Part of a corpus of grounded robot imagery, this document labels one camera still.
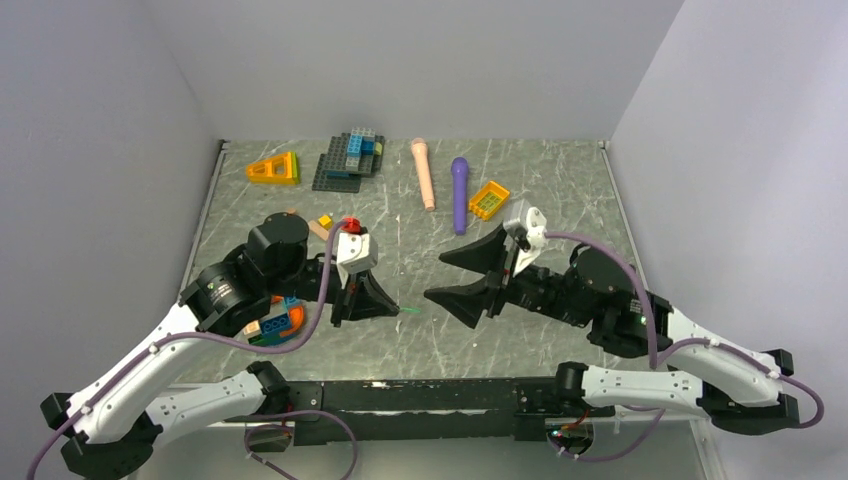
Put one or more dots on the yellow grid brick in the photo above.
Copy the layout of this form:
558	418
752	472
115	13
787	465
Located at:
488	200

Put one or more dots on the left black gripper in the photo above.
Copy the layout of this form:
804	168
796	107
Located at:
371	300

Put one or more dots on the beige toy brick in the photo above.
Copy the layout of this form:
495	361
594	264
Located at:
252	329

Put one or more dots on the black base bar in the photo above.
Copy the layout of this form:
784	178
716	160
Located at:
521	408

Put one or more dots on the orange curved track piece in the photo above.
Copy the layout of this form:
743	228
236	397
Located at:
297	314

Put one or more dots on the wooden rectangular block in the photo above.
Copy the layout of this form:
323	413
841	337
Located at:
318	230

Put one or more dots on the purple toy microphone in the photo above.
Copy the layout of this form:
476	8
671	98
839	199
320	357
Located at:
459	173

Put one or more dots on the orange yellow triangular block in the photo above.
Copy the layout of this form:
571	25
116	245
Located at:
281	169

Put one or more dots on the grey blue brick stack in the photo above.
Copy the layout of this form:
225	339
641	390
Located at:
350	157

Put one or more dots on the pink toy microphone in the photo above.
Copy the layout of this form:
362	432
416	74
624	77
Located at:
419	151

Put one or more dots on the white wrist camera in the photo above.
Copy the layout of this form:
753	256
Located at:
356	250
526	226

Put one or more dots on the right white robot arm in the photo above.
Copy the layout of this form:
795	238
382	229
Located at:
691	369

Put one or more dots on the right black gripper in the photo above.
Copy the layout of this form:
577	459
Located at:
484	255

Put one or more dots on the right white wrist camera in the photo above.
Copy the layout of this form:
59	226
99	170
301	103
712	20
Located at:
526	226

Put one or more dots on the blue toy brick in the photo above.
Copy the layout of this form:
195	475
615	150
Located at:
271	326

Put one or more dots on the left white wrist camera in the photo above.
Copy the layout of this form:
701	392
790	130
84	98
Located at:
356	250

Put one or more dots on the green toy brick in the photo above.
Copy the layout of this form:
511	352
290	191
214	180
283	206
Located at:
258	341

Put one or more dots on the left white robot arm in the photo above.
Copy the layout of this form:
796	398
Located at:
109	429

